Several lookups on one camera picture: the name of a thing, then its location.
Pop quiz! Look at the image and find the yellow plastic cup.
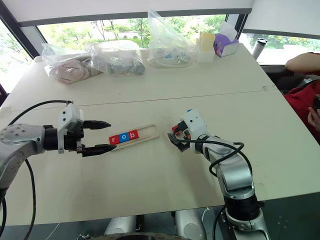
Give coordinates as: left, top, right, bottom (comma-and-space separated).
199, 32, 216, 52

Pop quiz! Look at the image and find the person red shirt torso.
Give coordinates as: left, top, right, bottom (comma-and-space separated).
284, 79, 320, 146

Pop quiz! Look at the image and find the plastic bag with pink cloth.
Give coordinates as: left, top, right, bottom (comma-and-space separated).
40, 43, 104, 85

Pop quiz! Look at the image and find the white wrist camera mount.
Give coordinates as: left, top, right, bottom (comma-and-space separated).
56, 103, 85, 154
180, 108, 209, 141

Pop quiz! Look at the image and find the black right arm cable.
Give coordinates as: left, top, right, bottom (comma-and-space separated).
174, 138, 253, 178

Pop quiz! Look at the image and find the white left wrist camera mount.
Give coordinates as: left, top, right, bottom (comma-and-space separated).
56, 103, 85, 154

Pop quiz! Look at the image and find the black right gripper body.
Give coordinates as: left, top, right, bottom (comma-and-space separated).
171, 120, 195, 143

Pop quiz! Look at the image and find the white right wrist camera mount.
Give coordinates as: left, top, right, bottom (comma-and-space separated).
180, 108, 209, 141

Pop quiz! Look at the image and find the translucent white plastic container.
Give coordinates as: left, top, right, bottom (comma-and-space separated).
195, 37, 216, 64

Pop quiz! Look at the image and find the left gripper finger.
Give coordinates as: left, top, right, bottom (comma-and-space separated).
82, 119, 112, 131
81, 143, 118, 158

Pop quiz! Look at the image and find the person hand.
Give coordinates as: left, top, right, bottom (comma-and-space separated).
307, 106, 320, 139

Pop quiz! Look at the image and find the silver black thermos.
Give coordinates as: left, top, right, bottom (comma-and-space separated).
251, 37, 269, 60

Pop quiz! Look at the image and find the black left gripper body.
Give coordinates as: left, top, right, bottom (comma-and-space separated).
63, 119, 85, 154

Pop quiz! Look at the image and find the dark window frame post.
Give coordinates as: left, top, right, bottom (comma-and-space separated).
0, 0, 41, 60

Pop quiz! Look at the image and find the plastic bag with grey items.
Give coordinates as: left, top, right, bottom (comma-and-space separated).
84, 39, 146, 77

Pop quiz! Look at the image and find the tall clear plastic bag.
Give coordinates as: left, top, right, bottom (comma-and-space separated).
146, 9, 198, 69

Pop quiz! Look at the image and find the long wooden tray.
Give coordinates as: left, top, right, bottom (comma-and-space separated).
108, 123, 161, 151

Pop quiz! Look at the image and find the white rounded robot leg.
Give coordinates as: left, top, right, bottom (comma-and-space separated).
174, 209, 208, 240
103, 215, 138, 236

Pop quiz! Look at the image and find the black chair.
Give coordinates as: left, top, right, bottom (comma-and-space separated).
259, 64, 320, 96

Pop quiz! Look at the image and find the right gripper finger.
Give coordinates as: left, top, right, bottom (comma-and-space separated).
167, 133, 189, 154

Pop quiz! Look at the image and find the white roller blind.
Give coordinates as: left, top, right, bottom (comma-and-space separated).
7, 0, 254, 28
241, 0, 320, 39

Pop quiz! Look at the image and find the black robot body cable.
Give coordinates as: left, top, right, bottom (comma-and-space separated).
211, 206, 227, 240
0, 194, 8, 240

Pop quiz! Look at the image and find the purple tissue box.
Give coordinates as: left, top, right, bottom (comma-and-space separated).
213, 21, 240, 59

